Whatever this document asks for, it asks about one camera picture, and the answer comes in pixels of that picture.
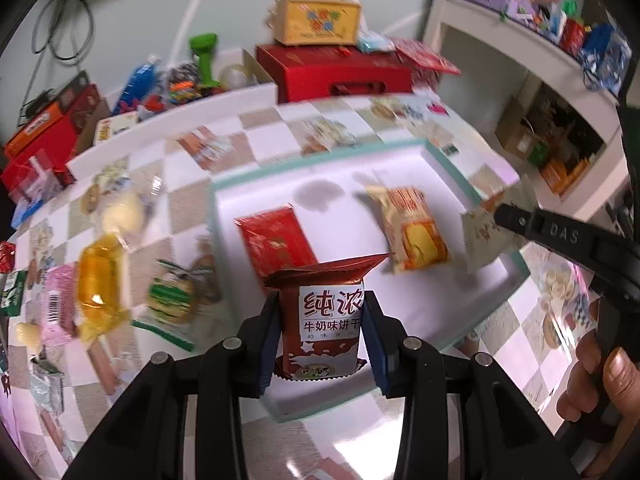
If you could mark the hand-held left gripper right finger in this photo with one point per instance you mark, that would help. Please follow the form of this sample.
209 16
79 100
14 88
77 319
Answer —
377 355

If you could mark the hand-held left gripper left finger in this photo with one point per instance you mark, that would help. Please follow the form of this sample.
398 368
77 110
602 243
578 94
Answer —
266 355

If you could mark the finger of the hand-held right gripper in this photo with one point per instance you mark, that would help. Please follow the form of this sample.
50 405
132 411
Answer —
545 230

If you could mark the beige snack packet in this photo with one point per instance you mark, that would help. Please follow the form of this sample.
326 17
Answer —
482 242

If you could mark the red milk biscuit packet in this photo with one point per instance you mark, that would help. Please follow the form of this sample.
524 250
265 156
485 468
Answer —
325 310

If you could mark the white tray with teal rim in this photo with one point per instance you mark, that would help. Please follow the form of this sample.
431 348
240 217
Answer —
340 195

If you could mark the round pastry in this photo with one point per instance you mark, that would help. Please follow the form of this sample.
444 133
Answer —
122 212

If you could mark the person's right hand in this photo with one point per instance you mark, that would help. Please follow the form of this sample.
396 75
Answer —
620 375

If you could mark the orange and white carton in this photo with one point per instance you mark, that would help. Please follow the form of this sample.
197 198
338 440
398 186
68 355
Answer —
565 175

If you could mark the small brown cardboard box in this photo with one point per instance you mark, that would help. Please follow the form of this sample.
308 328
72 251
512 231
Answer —
515 125

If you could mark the green striped cookie packet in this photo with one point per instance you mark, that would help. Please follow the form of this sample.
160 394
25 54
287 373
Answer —
170 295

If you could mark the red snack packet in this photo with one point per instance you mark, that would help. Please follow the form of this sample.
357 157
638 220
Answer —
272 240

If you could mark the orange bread packet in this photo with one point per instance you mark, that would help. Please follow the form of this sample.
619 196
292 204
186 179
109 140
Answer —
410 230

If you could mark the red sausage stick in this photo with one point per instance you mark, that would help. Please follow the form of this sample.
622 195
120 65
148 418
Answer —
104 367

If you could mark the orange jelly candy packet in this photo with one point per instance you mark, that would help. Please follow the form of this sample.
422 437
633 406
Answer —
100 285

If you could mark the blue patterned bag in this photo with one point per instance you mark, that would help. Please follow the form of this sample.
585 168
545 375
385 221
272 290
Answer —
607 55

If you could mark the red patterned paper bag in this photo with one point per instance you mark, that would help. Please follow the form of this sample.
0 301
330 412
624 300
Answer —
425 57

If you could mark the pink snack packet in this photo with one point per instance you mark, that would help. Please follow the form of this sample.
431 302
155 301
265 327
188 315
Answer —
59 305

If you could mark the white shelf unit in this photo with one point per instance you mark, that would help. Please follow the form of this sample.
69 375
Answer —
480 15

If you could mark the heap of colourful toys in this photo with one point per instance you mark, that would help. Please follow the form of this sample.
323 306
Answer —
540 0

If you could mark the checkered printed tablecloth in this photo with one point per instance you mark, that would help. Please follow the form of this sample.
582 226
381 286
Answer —
280 125

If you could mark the pale yellow pastry packet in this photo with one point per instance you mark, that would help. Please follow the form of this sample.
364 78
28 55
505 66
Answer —
28 336

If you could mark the light blue packet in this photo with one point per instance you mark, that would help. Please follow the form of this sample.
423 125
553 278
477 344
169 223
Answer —
375 41

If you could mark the green carton box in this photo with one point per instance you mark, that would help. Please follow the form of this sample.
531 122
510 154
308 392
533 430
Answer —
12 292

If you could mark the red gift box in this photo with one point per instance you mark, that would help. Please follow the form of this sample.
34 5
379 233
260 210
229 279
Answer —
330 67

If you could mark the white printed box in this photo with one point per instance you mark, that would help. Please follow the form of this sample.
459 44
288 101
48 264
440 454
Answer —
117 127

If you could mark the clear zip bags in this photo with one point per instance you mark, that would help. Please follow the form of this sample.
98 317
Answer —
27 212

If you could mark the red crinkled packet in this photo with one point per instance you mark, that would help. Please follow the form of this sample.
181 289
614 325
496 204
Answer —
6 256

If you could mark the clear plastic bottle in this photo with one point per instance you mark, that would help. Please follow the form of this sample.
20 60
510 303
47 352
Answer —
234 77

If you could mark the bag of colourful toys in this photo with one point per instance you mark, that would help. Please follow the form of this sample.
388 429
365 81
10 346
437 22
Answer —
187 85

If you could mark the open cardboard box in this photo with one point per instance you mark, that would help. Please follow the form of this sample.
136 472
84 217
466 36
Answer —
254 67

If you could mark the clear plastic box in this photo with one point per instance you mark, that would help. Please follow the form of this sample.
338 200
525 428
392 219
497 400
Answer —
32 177

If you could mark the large red box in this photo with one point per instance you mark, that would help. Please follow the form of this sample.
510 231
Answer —
55 147

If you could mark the blue bead bottle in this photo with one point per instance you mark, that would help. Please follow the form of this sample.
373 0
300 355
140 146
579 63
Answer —
137 82

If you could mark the red patterned box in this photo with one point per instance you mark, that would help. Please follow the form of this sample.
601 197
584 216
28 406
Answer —
85 110

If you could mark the green dumbbell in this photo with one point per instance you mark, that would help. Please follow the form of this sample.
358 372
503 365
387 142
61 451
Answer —
205 55

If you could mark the orange box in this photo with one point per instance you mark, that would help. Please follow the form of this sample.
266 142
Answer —
40 127

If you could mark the dark brown box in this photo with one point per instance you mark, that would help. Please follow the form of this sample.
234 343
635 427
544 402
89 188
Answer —
72 90

